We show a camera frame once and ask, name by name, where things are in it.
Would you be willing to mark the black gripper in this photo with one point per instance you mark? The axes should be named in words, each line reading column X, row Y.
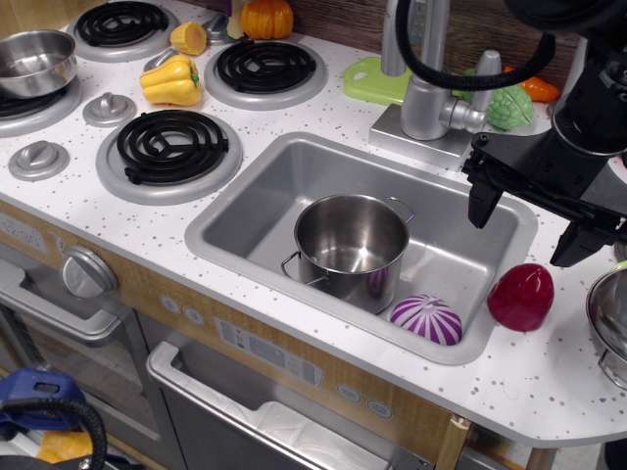
column 548, row 172

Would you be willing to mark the red toy sweet potato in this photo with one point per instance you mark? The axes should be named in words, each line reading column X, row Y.
column 522, row 298

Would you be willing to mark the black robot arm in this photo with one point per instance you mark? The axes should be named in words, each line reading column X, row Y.
column 592, row 115

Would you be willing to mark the steel pot in sink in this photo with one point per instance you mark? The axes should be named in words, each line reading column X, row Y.
column 351, row 247

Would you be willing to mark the grey sink basin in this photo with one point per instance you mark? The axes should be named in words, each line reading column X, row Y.
column 249, row 227

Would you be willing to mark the green toy leafy vegetable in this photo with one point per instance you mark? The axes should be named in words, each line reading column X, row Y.
column 505, row 108

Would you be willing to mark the steel bowl at right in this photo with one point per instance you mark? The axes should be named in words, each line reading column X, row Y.
column 606, row 312

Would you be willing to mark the orange toy carrot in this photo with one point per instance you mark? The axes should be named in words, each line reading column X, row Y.
column 537, row 89

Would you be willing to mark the silver toy faucet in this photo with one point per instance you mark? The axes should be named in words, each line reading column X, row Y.
column 432, row 125

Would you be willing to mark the purple striped toy onion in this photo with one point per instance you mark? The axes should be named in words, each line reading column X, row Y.
column 428, row 317

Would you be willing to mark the green toy cutting board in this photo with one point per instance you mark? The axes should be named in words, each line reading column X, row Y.
column 366, row 81

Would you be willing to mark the back right coil burner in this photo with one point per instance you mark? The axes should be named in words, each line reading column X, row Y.
column 265, row 75

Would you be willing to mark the orange toy pumpkin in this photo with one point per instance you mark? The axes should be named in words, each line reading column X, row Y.
column 267, row 19

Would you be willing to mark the silver knob near pumpkin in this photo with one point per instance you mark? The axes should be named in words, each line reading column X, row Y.
column 216, row 30

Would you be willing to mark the front black coil burner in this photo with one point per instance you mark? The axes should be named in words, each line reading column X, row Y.
column 168, row 158

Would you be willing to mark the yellow toy bell pepper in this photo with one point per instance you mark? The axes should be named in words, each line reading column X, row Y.
column 174, row 82

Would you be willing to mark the yellow toy corn piece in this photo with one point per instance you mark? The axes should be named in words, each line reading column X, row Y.
column 189, row 38

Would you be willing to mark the silver knob behind pepper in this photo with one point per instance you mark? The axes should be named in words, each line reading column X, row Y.
column 160, row 59

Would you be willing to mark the silver stove knob upper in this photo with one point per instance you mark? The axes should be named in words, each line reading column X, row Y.
column 109, row 110

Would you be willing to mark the silver stove knob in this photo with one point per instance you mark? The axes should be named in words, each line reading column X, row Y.
column 38, row 161
column 109, row 110

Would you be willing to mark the silver oven dial knob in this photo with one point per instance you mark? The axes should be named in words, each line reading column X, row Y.
column 85, row 275

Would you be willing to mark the back left coil burner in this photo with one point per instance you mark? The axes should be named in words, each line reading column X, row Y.
column 122, row 31

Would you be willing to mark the silver stove knob lower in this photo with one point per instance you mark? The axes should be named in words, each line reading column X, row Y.
column 38, row 161

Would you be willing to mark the steel bowl on stove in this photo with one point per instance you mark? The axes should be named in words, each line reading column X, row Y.
column 36, row 63

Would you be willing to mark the left edge coil burner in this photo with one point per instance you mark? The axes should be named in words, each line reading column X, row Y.
column 23, row 116

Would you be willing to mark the yellow object bottom left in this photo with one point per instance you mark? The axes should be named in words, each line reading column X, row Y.
column 58, row 446

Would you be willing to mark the blue clamp tool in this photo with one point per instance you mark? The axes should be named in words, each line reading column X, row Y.
column 30, row 384

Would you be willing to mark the silver dishwasher door handle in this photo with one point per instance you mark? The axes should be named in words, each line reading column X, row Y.
column 228, row 417

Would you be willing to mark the silver oven door handle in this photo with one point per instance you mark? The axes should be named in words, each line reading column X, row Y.
column 96, row 331

